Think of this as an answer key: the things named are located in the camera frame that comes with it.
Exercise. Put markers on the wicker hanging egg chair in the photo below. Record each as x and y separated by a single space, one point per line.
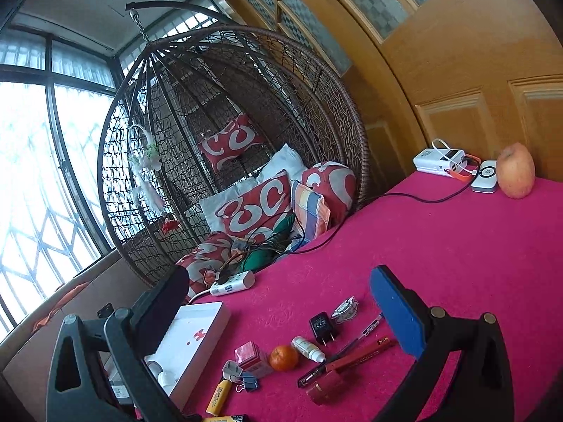
325 110

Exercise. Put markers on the clear gel pen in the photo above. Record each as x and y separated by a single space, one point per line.
361 331

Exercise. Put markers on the white dropper bottle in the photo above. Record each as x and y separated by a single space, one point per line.
305 347

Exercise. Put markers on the crumpled red white patterned cushion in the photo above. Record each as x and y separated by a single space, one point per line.
200 259

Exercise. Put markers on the white dream catcher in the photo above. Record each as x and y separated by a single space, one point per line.
143 162

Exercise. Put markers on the white power bank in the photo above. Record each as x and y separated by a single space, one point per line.
435 162

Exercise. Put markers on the white cylinder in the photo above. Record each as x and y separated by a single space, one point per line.
167 382

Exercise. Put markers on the pink cube box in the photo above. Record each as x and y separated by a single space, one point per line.
251 359

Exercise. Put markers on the small red white patterned cushion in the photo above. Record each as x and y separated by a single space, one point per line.
231 140

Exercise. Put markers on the red flower ornament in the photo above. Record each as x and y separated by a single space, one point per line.
169 225

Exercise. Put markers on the orange mandarin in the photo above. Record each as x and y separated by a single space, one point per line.
284 358

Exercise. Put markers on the long red pen box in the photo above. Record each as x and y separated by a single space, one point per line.
363 353

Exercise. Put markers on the red yellow apple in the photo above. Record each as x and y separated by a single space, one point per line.
517 171

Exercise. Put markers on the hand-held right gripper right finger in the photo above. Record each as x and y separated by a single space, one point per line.
396 312

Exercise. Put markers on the plaid pastel cushion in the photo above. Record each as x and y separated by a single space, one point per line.
310 213

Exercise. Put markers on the green cloth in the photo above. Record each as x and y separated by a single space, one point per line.
264 255

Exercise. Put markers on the white pillow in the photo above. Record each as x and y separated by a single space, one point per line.
281 160

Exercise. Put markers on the round red white patterned cushion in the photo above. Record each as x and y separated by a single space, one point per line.
332 189

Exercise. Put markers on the white power strip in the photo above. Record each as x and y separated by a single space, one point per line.
235 283

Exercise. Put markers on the white round pocket device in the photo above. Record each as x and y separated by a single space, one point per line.
485 177

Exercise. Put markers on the black charger adapter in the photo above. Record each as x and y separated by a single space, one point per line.
323 327

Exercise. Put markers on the dark pen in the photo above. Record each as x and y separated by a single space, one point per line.
312 374

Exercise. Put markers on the window with metal grille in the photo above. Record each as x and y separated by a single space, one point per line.
26 140

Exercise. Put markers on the yellow marker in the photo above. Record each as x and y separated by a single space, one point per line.
219 398
231 418

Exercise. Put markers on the white shallow box tray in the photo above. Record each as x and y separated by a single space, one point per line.
198 338

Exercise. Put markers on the red lipstick tube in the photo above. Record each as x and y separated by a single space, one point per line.
325 387

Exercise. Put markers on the brown cardboard sheet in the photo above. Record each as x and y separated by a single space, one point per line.
26 360

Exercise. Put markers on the orange cloth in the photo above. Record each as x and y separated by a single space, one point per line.
61 303

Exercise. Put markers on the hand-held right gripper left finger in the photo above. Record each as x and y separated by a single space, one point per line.
162 303

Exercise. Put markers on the grey binder clip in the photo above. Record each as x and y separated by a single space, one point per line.
231 370

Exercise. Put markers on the square red white patterned cushion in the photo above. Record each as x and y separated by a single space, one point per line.
259 206

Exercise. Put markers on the blue binder clip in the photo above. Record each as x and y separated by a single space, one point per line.
248 381

